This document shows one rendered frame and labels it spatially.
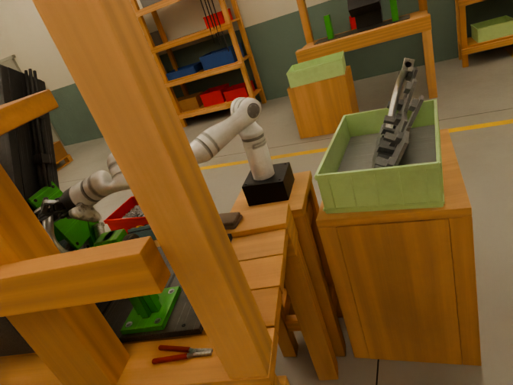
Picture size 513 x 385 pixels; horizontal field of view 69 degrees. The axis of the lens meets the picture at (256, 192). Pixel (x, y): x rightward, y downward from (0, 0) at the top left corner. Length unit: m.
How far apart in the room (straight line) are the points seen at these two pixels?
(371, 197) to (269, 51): 5.46
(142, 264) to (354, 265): 1.05
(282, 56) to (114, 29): 6.11
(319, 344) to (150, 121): 1.36
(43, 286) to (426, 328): 1.43
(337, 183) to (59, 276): 0.96
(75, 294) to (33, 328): 0.25
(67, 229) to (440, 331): 1.45
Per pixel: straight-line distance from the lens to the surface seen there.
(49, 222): 1.24
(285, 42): 6.57
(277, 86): 6.78
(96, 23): 0.57
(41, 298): 0.82
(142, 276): 0.68
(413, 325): 1.76
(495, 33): 5.89
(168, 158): 0.59
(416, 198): 1.38
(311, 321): 1.64
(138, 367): 1.07
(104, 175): 1.08
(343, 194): 1.40
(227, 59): 6.32
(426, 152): 1.65
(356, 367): 1.95
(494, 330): 2.07
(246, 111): 1.40
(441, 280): 1.59
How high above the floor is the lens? 1.56
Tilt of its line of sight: 26 degrees down
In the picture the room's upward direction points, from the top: 19 degrees counter-clockwise
